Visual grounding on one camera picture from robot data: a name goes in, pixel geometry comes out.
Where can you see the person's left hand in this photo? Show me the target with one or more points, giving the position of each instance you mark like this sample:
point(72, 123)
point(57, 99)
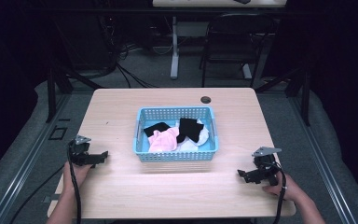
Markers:
point(80, 175)

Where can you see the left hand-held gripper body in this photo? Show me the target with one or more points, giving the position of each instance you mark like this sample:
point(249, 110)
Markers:
point(79, 152)

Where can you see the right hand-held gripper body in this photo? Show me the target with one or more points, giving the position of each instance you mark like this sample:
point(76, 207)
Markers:
point(265, 165)

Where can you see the white sock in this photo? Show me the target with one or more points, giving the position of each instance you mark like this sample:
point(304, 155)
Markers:
point(203, 137)
point(188, 146)

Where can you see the black chair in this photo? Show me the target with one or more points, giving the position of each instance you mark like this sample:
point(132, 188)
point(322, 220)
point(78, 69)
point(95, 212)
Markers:
point(230, 46)

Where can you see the blue plastic basket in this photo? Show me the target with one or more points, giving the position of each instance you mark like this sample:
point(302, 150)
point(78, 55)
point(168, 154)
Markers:
point(174, 157)

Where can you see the aluminium floor rail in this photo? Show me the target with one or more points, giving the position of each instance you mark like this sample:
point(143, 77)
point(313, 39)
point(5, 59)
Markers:
point(323, 161)
point(28, 161)

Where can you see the person's right hand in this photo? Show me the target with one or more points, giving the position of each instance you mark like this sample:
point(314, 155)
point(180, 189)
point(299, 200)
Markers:
point(284, 188)

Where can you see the small black sock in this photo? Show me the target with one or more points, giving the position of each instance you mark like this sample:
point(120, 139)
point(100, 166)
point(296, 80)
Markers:
point(157, 128)

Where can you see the pink sock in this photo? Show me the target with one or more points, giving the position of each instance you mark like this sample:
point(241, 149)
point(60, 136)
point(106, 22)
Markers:
point(163, 140)

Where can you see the large black sock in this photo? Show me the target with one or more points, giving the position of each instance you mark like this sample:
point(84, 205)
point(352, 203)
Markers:
point(190, 129)

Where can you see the white desk leg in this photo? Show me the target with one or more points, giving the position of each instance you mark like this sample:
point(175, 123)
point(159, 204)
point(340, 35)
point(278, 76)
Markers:
point(174, 49)

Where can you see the black metal stand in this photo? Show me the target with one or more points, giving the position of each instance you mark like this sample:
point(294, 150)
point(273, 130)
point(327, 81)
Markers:
point(306, 93)
point(52, 93)

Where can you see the white desk foot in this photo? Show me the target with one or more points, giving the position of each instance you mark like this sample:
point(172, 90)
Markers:
point(247, 71)

